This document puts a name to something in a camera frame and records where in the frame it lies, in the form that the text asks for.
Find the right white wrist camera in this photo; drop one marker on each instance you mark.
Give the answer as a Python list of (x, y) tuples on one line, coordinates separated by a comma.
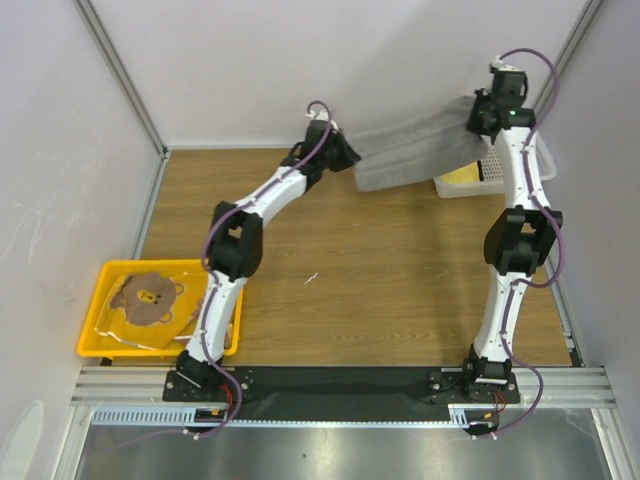
[(499, 65)]

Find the white perforated basket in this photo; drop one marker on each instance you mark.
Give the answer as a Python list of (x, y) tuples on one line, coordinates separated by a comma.
[(491, 174)]

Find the aluminium frame rail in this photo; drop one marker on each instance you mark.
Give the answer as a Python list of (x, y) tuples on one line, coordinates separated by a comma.
[(106, 46)]

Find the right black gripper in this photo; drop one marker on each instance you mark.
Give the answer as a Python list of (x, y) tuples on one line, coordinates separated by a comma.
[(480, 116)]

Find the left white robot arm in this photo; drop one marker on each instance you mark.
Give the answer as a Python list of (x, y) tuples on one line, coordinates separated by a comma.
[(233, 248)]

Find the grey towel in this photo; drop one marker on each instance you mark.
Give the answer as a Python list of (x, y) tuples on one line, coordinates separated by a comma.
[(419, 149)]

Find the brown towel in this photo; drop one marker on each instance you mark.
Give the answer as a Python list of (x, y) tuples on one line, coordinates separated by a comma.
[(149, 298)]

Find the yellow towel black trim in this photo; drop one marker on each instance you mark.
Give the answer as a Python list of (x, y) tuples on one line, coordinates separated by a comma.
[(468, 174)]

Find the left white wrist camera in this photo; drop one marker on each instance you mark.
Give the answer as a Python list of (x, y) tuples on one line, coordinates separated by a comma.
[(321, 114)]

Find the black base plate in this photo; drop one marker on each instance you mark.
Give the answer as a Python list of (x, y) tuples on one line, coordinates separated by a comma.
[(354, 393)]

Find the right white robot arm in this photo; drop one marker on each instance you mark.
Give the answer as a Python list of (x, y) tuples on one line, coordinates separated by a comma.
[(520, 240)]

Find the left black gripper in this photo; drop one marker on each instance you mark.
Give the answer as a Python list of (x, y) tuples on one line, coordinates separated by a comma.
[(348, 156)]

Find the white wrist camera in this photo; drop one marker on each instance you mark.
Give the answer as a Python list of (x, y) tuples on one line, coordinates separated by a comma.
[(499, 65), (321, 114)]

